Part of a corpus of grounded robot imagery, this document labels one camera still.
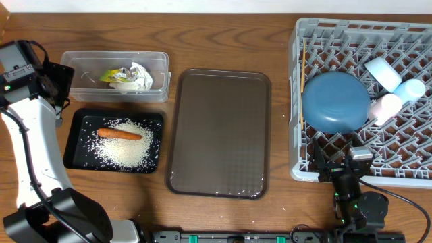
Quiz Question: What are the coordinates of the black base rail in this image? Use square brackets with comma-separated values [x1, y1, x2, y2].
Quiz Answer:
[149, 229, 406, 243]

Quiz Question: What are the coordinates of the white paper napkin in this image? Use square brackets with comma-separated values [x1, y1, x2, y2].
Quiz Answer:
[109, 62, 153, 93]

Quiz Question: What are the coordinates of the clear plastic bin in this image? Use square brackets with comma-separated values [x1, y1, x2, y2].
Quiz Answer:
[61, 51, 171, 103]

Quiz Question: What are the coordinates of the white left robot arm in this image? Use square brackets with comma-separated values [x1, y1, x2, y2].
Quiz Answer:
[1, 63, 141, 242]

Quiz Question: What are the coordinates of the yellow foil snack wrapper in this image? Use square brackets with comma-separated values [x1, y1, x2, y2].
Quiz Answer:
[99, 67, 131, 83]

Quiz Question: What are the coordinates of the black waste tray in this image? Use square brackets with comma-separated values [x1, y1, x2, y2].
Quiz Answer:
[63, 108, 164, 173]

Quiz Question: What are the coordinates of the orange carrot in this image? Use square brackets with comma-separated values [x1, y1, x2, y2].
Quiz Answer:
[97, 128, 142, 140]

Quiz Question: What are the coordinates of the white cup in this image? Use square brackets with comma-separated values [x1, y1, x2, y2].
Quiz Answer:
[368, 94, 403, 126]

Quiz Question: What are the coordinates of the large blue plate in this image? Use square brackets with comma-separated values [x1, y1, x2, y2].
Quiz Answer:
[302, 72, 371, 134]

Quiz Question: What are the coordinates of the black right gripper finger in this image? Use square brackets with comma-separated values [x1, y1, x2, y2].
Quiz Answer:
[330, 136, 360, 161]
[310, 138, 326, 173]

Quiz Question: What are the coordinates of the grey dishwasher rack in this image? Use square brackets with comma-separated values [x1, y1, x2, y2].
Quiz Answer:
[288, 18, 431, 189]

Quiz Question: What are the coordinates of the wooden chopstick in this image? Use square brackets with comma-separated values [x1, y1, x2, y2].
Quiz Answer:
[300, 38, 307, 93]
[300, 92, 304, 130]

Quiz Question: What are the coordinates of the pile of white rice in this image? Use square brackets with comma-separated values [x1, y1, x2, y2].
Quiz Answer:
[86, 119, 154, 169]

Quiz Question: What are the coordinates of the light blue small bowl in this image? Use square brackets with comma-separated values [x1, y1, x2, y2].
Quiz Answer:
[364, 57, 402, 93]

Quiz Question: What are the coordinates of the dark brown serving tray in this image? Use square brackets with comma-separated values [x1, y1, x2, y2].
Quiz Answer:
[165, 69, 271, 200]

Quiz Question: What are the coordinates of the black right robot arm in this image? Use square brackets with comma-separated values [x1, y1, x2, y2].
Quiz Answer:
[312, 139, 389, 242]

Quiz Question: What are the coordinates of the light blue cup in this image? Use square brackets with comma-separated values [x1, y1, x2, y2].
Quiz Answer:
[394, 79, 426, 105]

